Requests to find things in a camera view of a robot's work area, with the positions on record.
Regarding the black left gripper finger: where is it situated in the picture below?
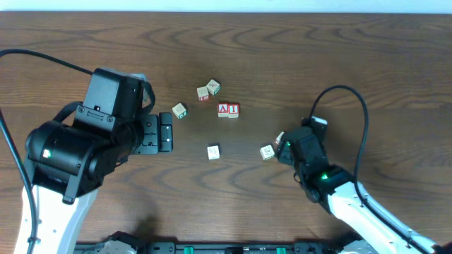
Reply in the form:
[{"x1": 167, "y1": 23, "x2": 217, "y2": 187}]
[
  {"x1": 159, "y1": 112, "x2": 172, "y2": 131},
  {"x1": 159, "y1": 131, "x2": 173, "y2": 153}
]

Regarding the red letter A block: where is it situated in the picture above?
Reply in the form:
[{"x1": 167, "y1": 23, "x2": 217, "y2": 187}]
[{"x1": 217, "y1": 103, "x2": 229, "y2": 118}]

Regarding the red letter I block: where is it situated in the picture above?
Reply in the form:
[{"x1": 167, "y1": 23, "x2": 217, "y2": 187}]
[{"x1": 228, "y1": 104, "x2": 239, "y2": 118}]

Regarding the blue number 2 block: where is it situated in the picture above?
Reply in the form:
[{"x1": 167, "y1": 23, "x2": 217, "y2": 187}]
[{"x1": 275, "y1": 131, "x2": 285, "y2": 145}]

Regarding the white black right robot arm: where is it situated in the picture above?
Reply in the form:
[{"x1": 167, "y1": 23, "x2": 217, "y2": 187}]
[{"x1": 276, "y1": 126, "x2": 436, "y2": 253}]

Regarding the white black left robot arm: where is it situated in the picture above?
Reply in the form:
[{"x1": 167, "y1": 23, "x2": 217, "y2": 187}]
[{"x1": 25, "y1": 68, "x2": 173, "y2": 253}]

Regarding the wooden block engraved zero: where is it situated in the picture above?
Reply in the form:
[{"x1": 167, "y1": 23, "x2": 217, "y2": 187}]
[{"x1": 172, "y1": 103, "x2": 188, "y2": 119}]

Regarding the wooden block green side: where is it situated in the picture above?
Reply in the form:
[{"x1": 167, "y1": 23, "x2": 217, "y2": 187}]
[{"x1": 260, "y1": 145, "x2": 275, "y2": 160}]

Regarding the wooden block engraved five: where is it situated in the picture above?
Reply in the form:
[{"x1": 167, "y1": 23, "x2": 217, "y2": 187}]
[{"x1": 196, "y1": 86, "x2": 209, "y2": 101}]

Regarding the white block blue engraving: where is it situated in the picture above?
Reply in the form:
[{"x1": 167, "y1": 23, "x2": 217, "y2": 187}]
[{"x1": 207, "y1": 145, "x2": 220, "y2": 160}]

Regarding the wooden dragonfly picture block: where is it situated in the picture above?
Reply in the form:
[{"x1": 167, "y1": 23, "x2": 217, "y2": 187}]
[{"x1": 206, "y1": 79, "x2": 220, "y2": 95}]

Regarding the black right camera cable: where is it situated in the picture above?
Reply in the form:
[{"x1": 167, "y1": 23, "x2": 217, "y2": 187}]
[{"x1": 309, "y1": 85, "x2": 435, "y2": 254}]

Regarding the black camera cable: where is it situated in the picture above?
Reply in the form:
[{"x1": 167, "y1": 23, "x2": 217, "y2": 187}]
[
  {"x1": 309, "y1": 85, "x2": 435, "y2": 254},
  {"x1": 0, "y1": 48, "x2": 95, "y2": 254}
]

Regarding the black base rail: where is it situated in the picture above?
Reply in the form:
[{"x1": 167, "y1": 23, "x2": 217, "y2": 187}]
[{"x1": 74, "y1": 241, "x2": 344, "y2": 254}]

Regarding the black left camera cable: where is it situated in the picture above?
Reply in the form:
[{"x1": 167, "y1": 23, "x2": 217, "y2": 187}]
[{"x1": 0, "y1": 48, "x2": 95, "y2": 254}]

